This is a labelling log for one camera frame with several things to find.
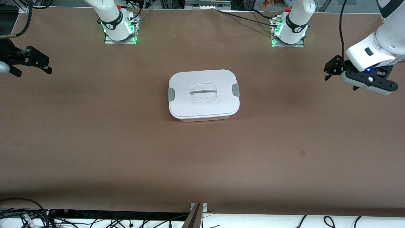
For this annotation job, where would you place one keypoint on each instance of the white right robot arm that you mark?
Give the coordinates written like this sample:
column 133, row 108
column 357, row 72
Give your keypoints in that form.
column 112, row 19

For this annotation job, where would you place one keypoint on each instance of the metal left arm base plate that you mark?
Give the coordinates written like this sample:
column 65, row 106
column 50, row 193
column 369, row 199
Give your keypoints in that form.
column 288, row 45

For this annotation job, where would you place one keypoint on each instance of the aluminium background frame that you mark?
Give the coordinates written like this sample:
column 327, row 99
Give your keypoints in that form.
column 207, row 3

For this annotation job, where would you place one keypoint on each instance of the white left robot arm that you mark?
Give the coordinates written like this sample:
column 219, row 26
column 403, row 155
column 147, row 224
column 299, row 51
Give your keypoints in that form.
column 379, row 44

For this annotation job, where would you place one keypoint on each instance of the colourful background figure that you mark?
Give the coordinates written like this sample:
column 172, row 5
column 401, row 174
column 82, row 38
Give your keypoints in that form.
column 269, row 3

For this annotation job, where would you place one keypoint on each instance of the brown support beam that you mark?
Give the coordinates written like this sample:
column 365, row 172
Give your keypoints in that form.
column 193, row 218

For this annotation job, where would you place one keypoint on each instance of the metal table edge bracket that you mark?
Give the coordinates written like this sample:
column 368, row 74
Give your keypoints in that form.
column 205, row 206

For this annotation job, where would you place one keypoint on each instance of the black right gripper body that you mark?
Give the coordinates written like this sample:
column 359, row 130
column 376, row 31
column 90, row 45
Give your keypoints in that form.
column 9, row 53

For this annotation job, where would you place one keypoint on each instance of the aluminium corner profile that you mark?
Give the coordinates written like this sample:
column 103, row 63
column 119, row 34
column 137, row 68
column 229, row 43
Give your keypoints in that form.
column 383, row 19
column 23, row 9

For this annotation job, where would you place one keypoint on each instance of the pink translucent plastic box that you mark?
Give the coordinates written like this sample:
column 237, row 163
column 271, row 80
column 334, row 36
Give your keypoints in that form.
column 204, row 119

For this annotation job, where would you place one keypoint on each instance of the white box lid grey clips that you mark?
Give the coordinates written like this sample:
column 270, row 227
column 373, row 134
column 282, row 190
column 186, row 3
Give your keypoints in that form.
column 202, row 104

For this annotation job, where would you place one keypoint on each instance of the brown paper table cover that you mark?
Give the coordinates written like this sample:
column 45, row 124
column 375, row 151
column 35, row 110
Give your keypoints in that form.
column 202, row 164

